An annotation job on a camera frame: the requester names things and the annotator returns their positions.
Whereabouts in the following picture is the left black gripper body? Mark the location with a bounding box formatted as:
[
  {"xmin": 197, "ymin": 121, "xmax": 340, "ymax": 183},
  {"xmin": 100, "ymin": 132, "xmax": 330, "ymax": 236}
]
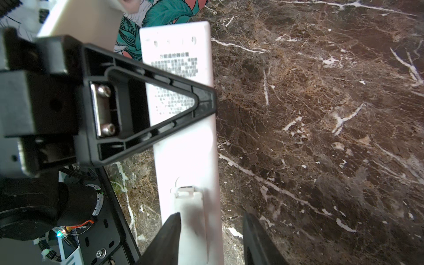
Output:
[{"xmin": 1, "ymin": 28, "xmax": 82, "ymax": 178}]

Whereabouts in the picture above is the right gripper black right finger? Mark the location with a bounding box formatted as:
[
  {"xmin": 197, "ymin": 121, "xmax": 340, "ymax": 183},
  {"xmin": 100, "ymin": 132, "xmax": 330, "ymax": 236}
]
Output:
[{"xmin": 242, "ymin": 213, "xmax": 288, "ymax": 265}]

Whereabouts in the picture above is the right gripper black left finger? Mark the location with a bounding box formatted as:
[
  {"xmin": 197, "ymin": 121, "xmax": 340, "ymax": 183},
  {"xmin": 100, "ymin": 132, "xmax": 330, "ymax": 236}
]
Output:
[{"xmin": 136, "ymin": 213, "xmax": 182, "ymax": 265}]

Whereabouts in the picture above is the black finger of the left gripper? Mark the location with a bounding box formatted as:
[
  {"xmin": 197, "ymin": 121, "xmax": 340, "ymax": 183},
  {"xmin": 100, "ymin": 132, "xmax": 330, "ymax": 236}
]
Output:
[{"xmin": 74, "ymin": 44, "xmax": 218, "ymax": 167}]

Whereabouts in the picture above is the white battery compartment cover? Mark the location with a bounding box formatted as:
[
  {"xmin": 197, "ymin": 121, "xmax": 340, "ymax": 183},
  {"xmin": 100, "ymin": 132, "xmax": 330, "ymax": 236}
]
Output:
[{"xmin": 171, "ymin": 186, "xmax": 208, "ymax": 265}]

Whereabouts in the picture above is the white remote control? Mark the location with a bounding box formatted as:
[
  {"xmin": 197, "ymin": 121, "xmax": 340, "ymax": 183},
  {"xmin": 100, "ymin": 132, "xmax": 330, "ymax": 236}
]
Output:
[{"xmin": 140, "ymin": 22, "xmax": 224, "ymax": 265}]

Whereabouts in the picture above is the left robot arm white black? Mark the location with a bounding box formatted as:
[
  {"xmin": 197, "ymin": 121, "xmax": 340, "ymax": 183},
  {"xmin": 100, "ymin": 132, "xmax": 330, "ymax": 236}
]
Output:
[{"xmin": 1, "ymin": 28, "xmax": 216, "ymax": 265}]

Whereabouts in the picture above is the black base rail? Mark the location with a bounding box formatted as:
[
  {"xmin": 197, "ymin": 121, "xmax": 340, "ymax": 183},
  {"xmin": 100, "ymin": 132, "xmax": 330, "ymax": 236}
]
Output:
[{"xmin": 78, "ymin": 167, "xmax": 141, "ymax": 265}]

